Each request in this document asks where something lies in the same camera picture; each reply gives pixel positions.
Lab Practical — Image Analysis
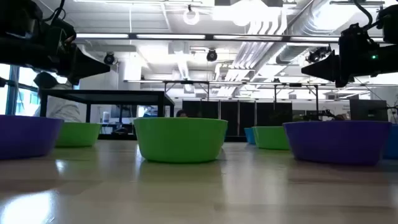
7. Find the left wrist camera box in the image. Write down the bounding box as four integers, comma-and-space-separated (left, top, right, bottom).
42, 17, 78, 54

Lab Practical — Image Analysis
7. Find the black partition panel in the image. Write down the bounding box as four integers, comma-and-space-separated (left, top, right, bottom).
256, 101, 293, 127
182, 100, 220, 119
220, 100, 239, 137
239, 101, 256, 129

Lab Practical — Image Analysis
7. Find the white ring ceiling lamp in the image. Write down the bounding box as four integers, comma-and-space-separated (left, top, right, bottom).
182, 7, 200, 26

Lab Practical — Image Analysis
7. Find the silver ventilation duct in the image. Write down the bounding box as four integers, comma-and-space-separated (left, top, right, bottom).
275, 0, 346, 65

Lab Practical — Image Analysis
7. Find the black metal station frame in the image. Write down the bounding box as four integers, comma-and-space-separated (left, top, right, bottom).
163, 80, 210, 102
273, 82, 320, 121

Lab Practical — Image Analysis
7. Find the purple plastic mini bowl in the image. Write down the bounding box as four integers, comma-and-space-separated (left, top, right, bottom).
282, 120, 392, 166
0, 114, 65, 161

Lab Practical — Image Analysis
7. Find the black perforated metal shelf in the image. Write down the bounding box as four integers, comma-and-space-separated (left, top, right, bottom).
39, 89, 175, 141

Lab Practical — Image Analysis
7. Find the long ceiling light bar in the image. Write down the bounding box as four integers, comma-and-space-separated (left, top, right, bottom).
76, 33, 130, 39
213, 34, 282, 41
290, 35, 340, 42
136, 34, 206, 40

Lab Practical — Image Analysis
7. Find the black aluminium rig frame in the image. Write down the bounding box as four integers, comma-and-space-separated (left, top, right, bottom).
98, 133, 249, 142

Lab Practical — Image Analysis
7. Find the green plastic mini bowl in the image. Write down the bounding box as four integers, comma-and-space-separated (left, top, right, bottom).
133, 117, 229, 164
56, 122, 103, 148
251, 125, 290, 151

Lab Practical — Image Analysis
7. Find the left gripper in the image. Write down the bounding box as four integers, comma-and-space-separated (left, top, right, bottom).
0, 34, 111, 86

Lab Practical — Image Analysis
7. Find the black computer monitor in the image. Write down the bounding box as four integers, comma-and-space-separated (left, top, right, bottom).
349, 99, 389, 122

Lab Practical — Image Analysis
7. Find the bright ceiling panel lamp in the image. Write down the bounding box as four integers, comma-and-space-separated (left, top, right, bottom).
213, 4, 265, 27

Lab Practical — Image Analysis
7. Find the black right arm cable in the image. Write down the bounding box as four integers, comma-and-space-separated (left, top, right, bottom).
353, 0, 374, 31

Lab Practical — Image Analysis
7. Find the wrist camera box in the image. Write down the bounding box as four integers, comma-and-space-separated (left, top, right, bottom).
42, 17, 78, 54
338, 23, 373, 55

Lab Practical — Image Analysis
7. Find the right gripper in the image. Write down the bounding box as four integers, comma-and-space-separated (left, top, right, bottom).
300, 43, 398, 89

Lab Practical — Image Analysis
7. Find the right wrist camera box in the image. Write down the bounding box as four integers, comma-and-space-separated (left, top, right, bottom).
338, 23, 373, 55

